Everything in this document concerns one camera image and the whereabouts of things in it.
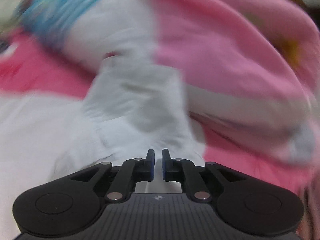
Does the pink floral bed sheet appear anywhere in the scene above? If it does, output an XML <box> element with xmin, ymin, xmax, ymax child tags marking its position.
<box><xmin>1</xmin><ymin>30</ymin><xmax>319</xmax><ymax>193</ymax></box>

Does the pink patterned quilt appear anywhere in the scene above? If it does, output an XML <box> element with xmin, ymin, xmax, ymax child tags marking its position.
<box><xmin>17</xmin><ymin>0</ymin><xmax>319</xmax><ymax>166</ymax></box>

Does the white shirt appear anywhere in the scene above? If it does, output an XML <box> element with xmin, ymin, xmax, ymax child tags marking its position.
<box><xmin>1</xmin><ymin>56</ymin><xmax>204</xmax><ymax>239</ymax></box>

